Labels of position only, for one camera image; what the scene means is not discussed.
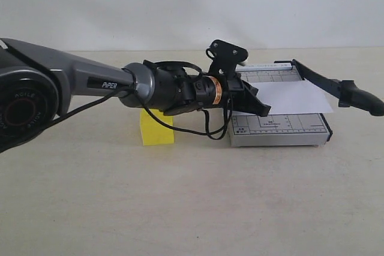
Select black camera cable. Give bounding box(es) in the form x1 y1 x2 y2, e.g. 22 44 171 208
53 61 235 141

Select white paper sheet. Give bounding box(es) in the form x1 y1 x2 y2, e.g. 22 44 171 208
251 80 333 115

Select grey paper cutter base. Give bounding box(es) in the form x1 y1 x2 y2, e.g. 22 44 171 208
229 62 333 147

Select black cutter blade arm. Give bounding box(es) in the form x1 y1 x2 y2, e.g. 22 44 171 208
292 59 383 117

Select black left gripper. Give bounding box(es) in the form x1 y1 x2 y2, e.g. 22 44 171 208
191 73 271 116

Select yellow foam cube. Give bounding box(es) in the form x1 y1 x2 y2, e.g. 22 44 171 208
140 109 175 146

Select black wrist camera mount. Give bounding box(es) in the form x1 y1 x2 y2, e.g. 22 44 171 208
205 40 249 79

